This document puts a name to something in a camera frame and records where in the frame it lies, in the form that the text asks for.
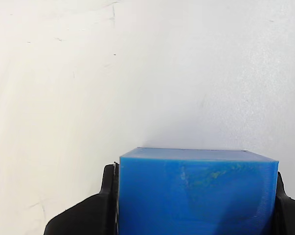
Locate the scuffed blue cube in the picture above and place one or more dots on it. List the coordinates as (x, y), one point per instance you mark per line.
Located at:
(196, 195)

